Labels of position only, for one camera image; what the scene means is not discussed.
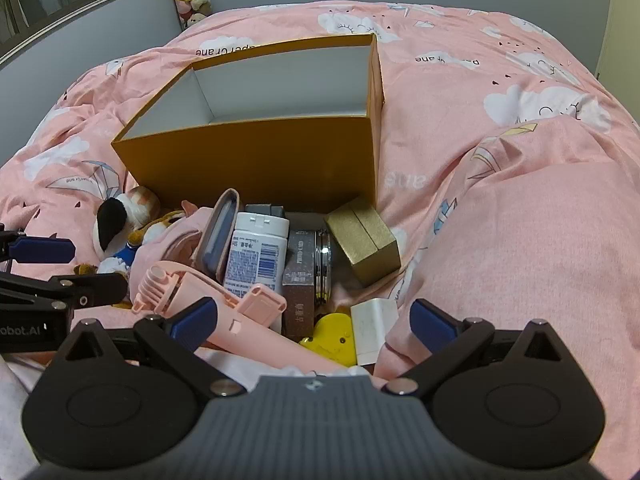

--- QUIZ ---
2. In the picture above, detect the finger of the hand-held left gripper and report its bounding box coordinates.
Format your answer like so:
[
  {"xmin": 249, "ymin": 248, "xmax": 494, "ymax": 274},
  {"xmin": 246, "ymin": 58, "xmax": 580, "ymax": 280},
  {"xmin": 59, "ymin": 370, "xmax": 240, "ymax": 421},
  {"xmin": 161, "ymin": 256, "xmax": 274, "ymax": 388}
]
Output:
[
  {"xmin": 0, "ymin": 274, "xmax": 129, "ymax": 311},
  {"xmin": 0, "ymin": 230, "xmax": 77, "ymax": 264}
]

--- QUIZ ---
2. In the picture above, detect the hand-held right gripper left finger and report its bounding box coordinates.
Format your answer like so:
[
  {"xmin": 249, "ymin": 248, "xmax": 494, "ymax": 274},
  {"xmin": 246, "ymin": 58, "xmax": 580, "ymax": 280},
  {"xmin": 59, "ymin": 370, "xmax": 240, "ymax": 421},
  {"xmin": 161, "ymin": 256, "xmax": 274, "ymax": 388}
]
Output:
[{"xmin": 50, "ymin": 296, "xmax": 247, "ymax": 397}]

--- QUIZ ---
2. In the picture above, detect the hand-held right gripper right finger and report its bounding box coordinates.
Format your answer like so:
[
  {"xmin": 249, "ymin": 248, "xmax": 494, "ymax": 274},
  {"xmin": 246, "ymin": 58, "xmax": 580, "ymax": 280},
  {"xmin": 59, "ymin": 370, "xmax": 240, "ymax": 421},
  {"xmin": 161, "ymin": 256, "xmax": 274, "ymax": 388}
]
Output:
[{"xmin": 385, "ymin": 298, "xmax": 586, "ymax": 397}]

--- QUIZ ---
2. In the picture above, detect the white plush toy black ear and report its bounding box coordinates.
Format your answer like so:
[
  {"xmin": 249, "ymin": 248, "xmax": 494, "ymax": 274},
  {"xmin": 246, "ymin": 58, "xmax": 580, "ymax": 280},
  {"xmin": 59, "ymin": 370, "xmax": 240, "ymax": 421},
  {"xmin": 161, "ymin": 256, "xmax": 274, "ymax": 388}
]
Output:
[{"xmin": 94, "ymin": 186, "xmax": 162, "ymax": 276}]

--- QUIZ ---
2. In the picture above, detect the pink glasses case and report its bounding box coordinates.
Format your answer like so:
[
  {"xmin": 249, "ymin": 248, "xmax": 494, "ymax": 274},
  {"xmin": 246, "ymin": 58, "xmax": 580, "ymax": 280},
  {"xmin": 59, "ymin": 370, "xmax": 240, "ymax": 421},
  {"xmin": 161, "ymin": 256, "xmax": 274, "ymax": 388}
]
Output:
[{"xmin": 192, "ymin": 188, "xmax": 241, "ymax": 281}]

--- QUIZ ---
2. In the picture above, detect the white cream tube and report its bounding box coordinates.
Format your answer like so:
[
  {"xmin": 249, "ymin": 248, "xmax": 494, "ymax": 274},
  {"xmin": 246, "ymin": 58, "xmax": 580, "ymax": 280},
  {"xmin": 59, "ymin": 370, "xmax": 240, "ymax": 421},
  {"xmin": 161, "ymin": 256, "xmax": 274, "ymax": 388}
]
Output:
[{"xmin": 222, "ymin": 211, "xmax": 291, "ymax": 306}]

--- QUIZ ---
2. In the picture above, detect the tiger plush toy blue hat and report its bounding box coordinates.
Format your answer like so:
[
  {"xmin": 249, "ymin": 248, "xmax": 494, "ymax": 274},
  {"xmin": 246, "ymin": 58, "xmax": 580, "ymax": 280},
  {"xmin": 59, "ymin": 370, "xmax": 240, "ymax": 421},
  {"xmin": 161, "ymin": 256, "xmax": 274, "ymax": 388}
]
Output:
[{"xmin": 74, "ymin": 209, "xmax": 187, "ymax": 278}]

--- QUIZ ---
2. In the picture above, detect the gold gift box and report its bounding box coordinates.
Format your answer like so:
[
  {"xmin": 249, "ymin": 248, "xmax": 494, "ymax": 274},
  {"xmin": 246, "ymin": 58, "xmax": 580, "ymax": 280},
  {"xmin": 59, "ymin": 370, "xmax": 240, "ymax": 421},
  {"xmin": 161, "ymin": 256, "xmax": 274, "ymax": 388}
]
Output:
[{"xmin": 324, "ymin": 197, "xmax": 402, "ymax": 288}]

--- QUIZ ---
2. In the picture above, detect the grey small box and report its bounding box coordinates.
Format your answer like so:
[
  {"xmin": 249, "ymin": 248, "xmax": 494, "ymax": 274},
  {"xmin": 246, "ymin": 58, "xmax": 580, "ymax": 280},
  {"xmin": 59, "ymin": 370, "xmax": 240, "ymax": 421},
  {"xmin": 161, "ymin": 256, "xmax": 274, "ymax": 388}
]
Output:
[{"xmin": 245, "ymin": 203, "xmax": 287, "ymax": 220}]

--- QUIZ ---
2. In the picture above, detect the orange cardboard box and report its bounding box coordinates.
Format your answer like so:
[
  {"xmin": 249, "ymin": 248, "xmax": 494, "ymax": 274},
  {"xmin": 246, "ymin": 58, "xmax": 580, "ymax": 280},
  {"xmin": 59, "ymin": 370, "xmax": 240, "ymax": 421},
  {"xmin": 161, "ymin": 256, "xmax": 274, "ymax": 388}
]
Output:
[{"xmin": 111, "ymin": 33, "xmax": 387, "ymax": 213}]

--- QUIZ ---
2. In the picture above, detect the pink plastic handheld device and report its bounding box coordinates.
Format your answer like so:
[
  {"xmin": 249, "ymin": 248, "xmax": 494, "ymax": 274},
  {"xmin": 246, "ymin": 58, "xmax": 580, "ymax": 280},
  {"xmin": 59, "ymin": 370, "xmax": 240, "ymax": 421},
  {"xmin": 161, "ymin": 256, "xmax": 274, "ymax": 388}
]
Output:
[{"xmin": 131, "ymin": 260, "xmax": 351, "ymax": 376}]

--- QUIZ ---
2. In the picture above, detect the white power adapter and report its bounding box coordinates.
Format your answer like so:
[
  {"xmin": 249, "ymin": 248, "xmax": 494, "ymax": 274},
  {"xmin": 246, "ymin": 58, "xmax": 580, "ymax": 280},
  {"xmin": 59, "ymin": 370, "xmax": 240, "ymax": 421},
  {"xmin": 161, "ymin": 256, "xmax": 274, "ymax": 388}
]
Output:
[{"xmin": 350, "ymin": 298, "xmax": 399, "ymax": 367}]

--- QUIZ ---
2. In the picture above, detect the white cloth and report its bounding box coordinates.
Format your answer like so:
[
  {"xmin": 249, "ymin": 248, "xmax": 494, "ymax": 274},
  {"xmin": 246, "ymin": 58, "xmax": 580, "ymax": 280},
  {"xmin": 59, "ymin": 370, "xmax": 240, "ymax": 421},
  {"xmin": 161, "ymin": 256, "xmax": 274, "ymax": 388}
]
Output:
[{"xmin": 195, "ymin": 347, "xmax": 373, "ymax": 386}]

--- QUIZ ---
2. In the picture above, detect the yellow plastic gadget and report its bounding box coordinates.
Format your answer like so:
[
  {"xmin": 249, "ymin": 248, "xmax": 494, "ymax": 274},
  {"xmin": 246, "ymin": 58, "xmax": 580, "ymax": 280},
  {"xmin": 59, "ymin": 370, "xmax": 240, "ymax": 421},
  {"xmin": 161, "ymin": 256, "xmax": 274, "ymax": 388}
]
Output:
[{"xmin": 299, "ymin": 312, "xmax": 357, "ymax": 367}]

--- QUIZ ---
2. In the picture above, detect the brown small box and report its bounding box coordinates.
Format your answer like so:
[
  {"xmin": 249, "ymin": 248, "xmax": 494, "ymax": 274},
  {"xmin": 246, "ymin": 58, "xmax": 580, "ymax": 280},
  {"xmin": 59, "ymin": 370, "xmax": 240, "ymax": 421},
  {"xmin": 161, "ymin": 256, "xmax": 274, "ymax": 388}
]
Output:
[{"xmin": 281, "ymin": 230, "xmax": 318, "ymax": 338}]

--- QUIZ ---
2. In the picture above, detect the glass jar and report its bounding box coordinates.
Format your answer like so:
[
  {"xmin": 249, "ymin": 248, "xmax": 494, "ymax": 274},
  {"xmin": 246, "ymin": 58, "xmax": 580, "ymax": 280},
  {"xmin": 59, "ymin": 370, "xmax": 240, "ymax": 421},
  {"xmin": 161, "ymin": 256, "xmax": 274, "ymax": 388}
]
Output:
[{"xmin": 314, "ymin": 229, "xmax": 333, "ymax": 303}]

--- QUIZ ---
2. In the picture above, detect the pink printed blanket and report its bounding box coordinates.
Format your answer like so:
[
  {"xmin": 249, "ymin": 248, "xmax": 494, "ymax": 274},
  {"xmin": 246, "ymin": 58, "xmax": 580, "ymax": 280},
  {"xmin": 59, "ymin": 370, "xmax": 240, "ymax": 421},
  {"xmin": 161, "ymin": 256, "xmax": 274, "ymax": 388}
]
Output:
[{"xmin": 0, "ymin": 0, "xmax": 640, "ymax": 396}]

